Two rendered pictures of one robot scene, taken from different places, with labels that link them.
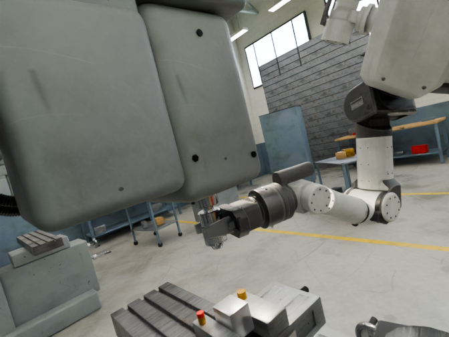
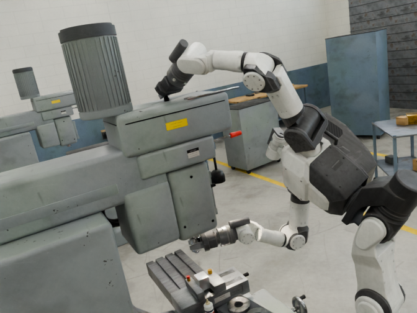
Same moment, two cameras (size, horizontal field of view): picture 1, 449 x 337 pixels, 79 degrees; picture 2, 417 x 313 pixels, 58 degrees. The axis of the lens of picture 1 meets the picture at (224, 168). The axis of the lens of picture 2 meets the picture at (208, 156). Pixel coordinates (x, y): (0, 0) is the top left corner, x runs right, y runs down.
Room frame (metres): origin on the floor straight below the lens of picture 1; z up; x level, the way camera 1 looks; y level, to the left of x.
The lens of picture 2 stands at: (-0.93, -0.46, 2.06)
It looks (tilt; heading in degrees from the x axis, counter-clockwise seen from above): 15 degrees down; 14
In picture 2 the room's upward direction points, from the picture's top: 10 degrees counter-clockwise
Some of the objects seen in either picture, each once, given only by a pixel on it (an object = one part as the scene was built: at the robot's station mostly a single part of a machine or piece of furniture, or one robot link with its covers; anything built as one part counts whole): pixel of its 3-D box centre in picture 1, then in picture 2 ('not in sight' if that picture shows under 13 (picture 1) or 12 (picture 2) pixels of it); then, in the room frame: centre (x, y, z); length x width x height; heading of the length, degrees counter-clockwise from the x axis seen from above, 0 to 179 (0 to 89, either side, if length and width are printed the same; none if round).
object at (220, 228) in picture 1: (218, 229); (197, 246); (0.52, 0.04, 1.23); 0.06 x 0.02 x 0.03; 112
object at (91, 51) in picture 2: not in sight; (97, 72); (0.39, 0.24, 2.05); 0.20 x 0.20 x 0.32
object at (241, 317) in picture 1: (233, 317); (201, 281); (0.55, 0.06, 1.03); 0.06 x 0.05 x 0.06; 38
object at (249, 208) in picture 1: (250, 212); (215, 238); (0.58, -0.03, 1.23); 0.13 x 0.12 x 0.10; 22
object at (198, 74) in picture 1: (182, 113); (185, 195); (0.55, 0.06, 1.47); 0.21 x 0.19 x 0.32; 40
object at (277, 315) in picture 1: (253, 312); (213, 280); (0.59, 0.01, 1.01); 0.15 x 0.06 x 0.04; 38
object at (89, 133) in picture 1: (77, 126); (144, 210); (0.42, 0.20, 1.47); 0.24 x 0.19 x 0.26; 40
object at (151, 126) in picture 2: not in sight; (167, 120); (0.54, 0.06, 1.81); 0.47 x 0.26 x 0.16; 130
